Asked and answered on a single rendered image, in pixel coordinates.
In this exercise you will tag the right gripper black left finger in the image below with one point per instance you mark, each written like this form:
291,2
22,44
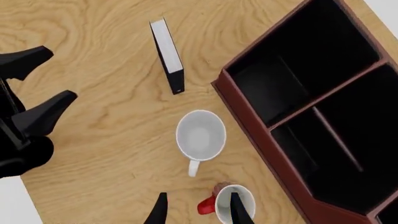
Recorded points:
159,211

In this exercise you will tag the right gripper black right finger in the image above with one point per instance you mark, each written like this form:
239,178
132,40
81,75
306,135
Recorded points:
238,212

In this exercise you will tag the black book with white pages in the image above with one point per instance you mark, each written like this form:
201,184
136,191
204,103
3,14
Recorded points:
169,53

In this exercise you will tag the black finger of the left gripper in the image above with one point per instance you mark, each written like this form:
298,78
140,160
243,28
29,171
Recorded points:
26,61
42,115

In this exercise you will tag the red-brown desk caddy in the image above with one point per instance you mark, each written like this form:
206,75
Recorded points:
267,130

